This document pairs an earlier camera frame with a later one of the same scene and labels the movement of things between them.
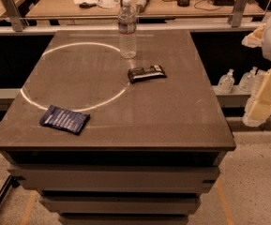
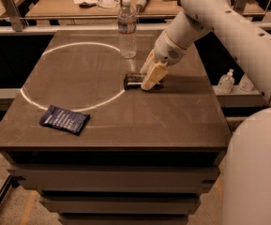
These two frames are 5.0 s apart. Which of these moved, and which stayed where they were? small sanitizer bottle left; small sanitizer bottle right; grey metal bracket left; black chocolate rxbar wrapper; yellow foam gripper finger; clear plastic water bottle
Moved: yellow foam gripper finger; black chocolate rxbar wrapper
Stayed: small sanitizer bottle left; grey metal bracket left; small sanitizer bottle right; clear plastic water bottle
